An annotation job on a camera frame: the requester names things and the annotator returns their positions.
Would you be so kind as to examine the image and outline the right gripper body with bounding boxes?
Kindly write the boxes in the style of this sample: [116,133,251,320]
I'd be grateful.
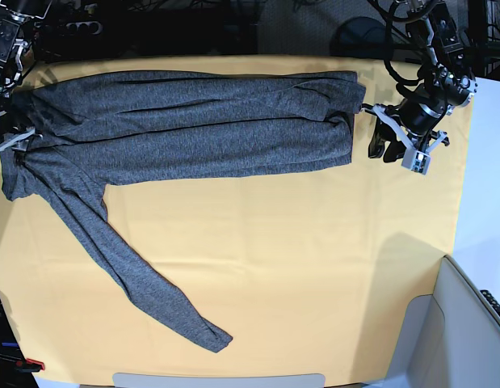
[0,108,36,152]

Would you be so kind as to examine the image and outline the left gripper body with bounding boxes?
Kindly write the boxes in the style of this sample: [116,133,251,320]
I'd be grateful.
[389,99,449,146]

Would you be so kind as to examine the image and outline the grey long-sleeve shirt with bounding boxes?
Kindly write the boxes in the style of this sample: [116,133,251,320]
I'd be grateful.
[1,71,366,352]

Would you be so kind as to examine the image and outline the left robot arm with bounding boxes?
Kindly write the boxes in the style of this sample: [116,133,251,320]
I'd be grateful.
[362,1,477,174]

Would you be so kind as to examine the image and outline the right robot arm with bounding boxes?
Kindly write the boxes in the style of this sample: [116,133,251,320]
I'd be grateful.
[0,1,52,152]

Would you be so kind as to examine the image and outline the yellow table cloth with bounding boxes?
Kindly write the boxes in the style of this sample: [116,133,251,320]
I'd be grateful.
[0,54,476,386]

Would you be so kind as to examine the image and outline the black remote on box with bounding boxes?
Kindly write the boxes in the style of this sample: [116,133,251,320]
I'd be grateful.
[481,289,500,317]

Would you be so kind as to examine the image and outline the white cardboard box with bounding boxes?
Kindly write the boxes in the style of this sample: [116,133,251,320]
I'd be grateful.
[383,256,500,388]

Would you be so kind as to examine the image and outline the red black clamp left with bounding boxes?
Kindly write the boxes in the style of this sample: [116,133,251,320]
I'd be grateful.
[15,359,45,373]

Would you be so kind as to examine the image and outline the grey plate at table edge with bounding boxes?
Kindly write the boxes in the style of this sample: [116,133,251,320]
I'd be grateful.
[112,373,326,388]

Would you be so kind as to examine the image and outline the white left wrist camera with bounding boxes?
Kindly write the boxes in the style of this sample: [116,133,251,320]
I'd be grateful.
[401,148,431,175]

